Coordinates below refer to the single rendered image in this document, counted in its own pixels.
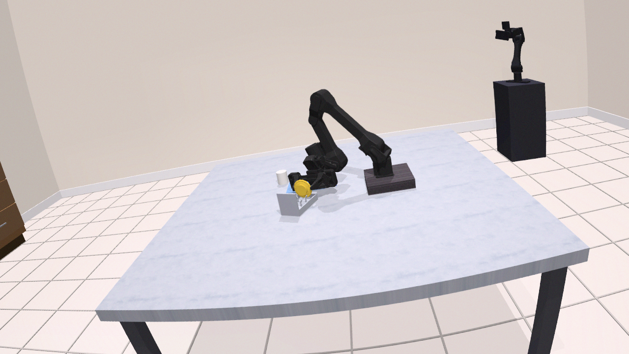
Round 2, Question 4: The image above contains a yellow plate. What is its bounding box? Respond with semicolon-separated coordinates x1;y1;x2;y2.
294;180;312;198

